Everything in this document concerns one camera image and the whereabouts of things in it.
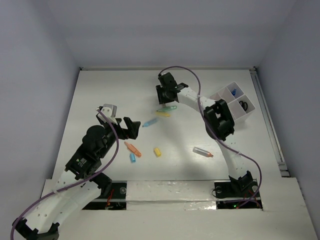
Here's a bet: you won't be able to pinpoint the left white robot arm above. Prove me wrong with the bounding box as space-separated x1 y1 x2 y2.
10 112 141 240

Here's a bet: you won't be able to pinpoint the white four-compartment organizer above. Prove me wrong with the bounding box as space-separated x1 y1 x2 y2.
209 82 256 124

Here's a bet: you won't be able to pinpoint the yellow pen cap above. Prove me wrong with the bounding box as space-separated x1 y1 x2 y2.
153 147 162 158

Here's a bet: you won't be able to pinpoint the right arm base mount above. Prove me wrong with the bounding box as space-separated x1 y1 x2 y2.
211 171 263 210

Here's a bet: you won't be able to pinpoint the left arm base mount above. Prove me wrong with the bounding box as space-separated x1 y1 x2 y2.
83 181 127 211

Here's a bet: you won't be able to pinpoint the black scissors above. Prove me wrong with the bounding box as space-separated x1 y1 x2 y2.
239 100 248 112

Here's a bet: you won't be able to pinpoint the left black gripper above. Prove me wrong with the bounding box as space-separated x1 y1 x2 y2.
98 116 140 158

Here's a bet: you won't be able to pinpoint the grey orange-tipped marker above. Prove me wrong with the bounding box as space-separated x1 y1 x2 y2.
192 147 213 158

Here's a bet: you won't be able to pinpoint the blue highlighter pen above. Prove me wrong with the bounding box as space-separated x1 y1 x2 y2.
142 117 159 128

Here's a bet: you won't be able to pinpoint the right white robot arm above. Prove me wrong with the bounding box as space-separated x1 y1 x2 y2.
156 72 253 197

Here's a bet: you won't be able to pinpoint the purple cable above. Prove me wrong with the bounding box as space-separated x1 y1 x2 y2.
157 65 263 208
9 111 120 240

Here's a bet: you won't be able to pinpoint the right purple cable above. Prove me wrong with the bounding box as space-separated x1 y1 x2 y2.
157 65 263 208

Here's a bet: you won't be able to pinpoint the blue pen cap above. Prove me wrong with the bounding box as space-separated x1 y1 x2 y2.
129 153 136 163

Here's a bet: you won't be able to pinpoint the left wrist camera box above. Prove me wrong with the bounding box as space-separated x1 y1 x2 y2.
96 104 117 124

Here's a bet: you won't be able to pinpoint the small blue-capped bottle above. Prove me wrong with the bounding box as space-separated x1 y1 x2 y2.
231 88 237 96

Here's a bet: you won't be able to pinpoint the orange highlighter pen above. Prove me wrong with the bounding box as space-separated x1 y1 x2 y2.
124 141 142 158

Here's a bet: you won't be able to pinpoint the green highlighter pen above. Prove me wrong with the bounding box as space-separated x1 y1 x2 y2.
157 105 177 113

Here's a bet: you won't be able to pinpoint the yellow highlighter pen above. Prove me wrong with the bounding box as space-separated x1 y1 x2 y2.
155 111 171 118

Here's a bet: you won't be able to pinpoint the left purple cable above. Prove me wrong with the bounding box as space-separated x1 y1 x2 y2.
9 111 120 240

